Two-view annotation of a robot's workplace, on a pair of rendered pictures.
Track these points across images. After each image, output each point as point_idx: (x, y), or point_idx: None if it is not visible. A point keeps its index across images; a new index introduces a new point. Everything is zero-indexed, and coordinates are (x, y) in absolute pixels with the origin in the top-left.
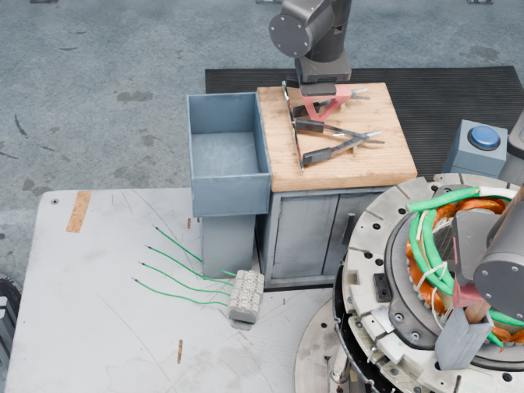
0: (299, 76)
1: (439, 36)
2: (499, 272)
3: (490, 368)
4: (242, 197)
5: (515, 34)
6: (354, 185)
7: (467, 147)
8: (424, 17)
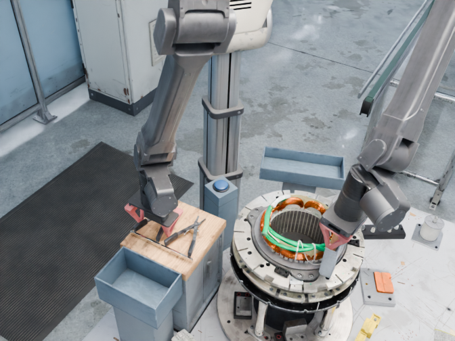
0: (157, 220)
1: (48, 151)
2: (385, 219)
3: (338, 262)
4: (173, 297)
5: (85, 124)
6: (210, 247)
7: (221, 195)
8: (28, 147)
